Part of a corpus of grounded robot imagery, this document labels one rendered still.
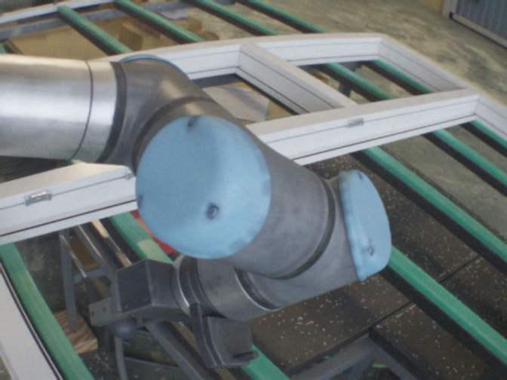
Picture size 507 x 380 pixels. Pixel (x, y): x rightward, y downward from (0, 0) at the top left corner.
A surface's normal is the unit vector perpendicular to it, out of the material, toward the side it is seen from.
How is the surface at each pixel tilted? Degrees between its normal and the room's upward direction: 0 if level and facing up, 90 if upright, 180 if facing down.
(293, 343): 0
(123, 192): 90
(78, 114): 74
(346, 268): 103
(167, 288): 45
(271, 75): 90
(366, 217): 50
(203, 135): 58
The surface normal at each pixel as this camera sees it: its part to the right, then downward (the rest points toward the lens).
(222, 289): -0.48, 0.26
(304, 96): -0.80, 0.22
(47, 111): 0.58, 0.25
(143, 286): -0.64, -0.22
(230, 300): -0.36, 0.47
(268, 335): 0.14, -0.84
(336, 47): 0.58, 0.50
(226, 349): 0.75, -0.37
